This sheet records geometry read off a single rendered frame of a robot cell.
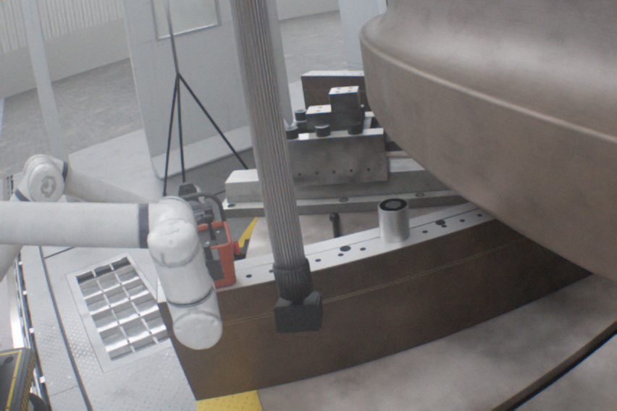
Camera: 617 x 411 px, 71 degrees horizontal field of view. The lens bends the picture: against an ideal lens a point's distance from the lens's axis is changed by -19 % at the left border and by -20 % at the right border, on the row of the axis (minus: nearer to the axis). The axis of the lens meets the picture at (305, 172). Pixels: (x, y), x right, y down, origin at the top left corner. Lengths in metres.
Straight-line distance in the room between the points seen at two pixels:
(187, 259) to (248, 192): 1.71
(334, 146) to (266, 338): 1.11
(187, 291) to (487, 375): 0.93
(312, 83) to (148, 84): 1.35
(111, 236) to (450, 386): 0.98
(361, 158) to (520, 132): 1.37
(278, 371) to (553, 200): 0.91
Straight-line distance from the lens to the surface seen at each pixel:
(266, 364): 1.47
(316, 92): 3.55
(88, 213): 0.98
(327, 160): 2.30
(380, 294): 1.42
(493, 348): 1.59
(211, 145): 4.39
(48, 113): 4.10
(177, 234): 0.84
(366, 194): 2.43
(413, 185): 2.41
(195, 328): 0.89
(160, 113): 4.24
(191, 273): 0.85
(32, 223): 0.99
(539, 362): 1.56
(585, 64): 1.01
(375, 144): 2.26
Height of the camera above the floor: 1.39
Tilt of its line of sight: 22 degrees down
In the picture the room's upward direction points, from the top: 8 degrees counter-clockwise
